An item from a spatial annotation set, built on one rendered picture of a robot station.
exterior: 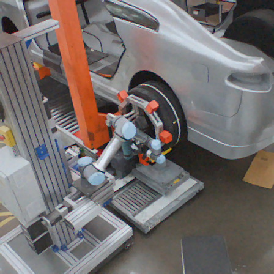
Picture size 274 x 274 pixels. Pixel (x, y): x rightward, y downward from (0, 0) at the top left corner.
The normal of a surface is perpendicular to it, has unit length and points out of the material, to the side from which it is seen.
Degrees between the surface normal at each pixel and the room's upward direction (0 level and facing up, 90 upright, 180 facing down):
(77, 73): 90
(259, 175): 1
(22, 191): 90
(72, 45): 90
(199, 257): 0
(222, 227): 0
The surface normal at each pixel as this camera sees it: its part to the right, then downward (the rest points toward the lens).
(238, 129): -0.40, 0.61
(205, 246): -0.11, -0.80
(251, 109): 0.03, 0.58
